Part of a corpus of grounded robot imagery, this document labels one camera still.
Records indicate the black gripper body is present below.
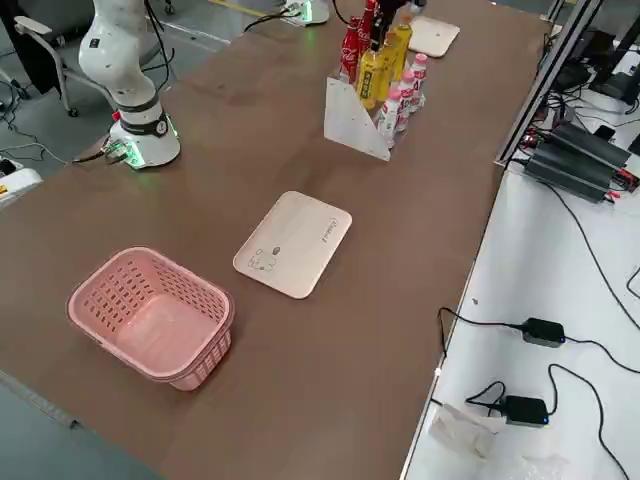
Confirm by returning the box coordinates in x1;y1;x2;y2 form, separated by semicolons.
375;0;404;25

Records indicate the red Coca-Cola bottle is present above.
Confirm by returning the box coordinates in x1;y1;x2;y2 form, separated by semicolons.
338;14;362;84
357;0;379;56

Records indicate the clear acrylic tiered shelf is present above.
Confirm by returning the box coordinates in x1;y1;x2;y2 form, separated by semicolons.
323;29;431;163

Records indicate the cream rectangular tray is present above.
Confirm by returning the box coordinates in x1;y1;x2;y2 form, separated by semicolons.
407;14;461;59
232;189;354;301

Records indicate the white bottle pink cap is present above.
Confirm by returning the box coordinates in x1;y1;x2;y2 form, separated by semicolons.
397;70;419;131
377;88;404;141
409;53;429;109

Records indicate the black finned power supply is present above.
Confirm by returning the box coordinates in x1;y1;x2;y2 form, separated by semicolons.
549;119;632;171
523;144;614;204

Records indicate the black power adapter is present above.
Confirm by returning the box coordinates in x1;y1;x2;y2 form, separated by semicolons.
522;317;566;347
502;394;549;429

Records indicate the grey office chair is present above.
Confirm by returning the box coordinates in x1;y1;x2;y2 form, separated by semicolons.
0;14;84;119

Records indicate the pink plastic basket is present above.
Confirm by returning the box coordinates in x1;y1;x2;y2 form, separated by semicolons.
66;246;236;393

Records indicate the white device housing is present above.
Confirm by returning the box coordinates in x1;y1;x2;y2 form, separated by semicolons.
0;167;44;211

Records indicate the clear plastic bag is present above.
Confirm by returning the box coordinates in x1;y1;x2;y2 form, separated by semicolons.
429;402;501;459

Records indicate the aluminium camera post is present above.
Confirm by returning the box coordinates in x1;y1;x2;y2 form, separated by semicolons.
493;0;601;169

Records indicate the black adapter cable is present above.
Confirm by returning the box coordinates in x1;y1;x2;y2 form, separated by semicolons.
437;306;527;361

